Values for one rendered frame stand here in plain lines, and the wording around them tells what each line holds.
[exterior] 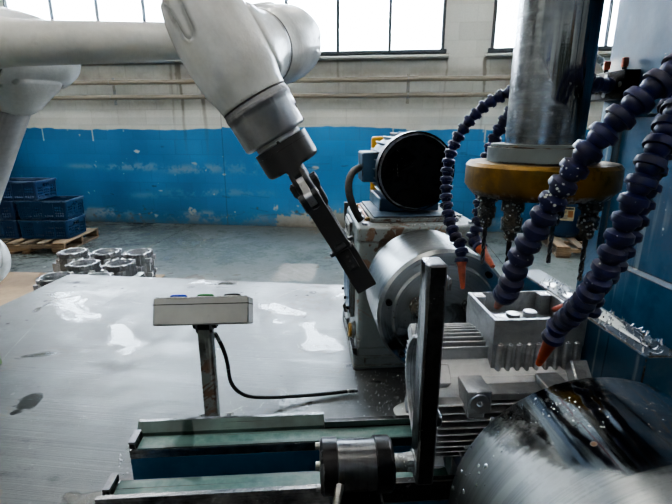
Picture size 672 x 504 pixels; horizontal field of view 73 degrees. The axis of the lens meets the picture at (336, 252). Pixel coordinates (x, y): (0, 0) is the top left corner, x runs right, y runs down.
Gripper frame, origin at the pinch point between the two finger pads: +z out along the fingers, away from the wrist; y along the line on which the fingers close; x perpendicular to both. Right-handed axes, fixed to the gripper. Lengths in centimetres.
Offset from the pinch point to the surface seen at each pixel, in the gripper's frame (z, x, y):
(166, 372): 12, 55, 40
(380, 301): 13.3, 0.1, 15.6
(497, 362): 16.9, -10.0, -11.0
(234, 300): -0.5, 22.9, 16.7
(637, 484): 9.4, -10.8, -38.7
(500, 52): 24, -256, 522
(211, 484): 12.9, 30.6, -10.5
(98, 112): -182, 235, 622
